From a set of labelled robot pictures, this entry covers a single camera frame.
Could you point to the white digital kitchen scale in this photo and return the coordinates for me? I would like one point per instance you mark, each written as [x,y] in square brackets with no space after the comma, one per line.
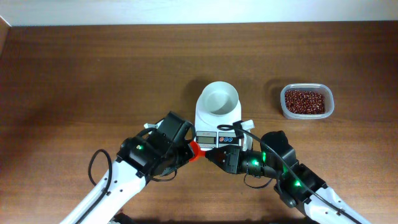
[208,136]

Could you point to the red beans pile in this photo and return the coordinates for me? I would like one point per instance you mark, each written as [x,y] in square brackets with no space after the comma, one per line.
[304,102]

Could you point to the clear plastic bean container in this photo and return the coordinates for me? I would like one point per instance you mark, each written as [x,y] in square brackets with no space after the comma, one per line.
[319,88]

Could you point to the orange measuring scoop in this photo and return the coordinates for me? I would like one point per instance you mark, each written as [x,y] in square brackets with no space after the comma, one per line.
[197,152]

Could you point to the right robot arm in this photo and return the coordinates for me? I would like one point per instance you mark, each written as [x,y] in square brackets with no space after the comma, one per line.
[297,185]

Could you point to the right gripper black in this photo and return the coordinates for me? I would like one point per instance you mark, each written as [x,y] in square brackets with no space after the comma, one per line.
[233,155]

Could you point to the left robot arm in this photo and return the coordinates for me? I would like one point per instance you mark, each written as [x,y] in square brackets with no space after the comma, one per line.
[154,154]

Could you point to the white round bowl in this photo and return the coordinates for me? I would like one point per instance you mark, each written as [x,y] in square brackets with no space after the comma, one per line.
[219,98]

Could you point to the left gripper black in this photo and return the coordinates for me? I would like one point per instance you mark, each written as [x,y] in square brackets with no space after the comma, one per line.
[186,154]

